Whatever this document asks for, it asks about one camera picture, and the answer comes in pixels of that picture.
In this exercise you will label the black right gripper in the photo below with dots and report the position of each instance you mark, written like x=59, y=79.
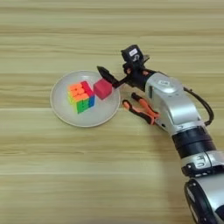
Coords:
x=136, y=75

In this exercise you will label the red foam cube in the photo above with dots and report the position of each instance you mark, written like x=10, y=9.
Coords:
x=102, y=89

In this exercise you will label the multicolour Rubik's cube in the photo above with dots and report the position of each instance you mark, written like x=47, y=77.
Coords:
x=81, y=97

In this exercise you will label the orange and black pliers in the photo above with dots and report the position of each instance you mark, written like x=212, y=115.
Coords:
x=143, y=109

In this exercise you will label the black box with white label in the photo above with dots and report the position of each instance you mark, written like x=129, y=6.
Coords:
x=132, y=53

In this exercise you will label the round white plate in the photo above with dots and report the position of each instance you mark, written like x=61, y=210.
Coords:
x=87, y=116

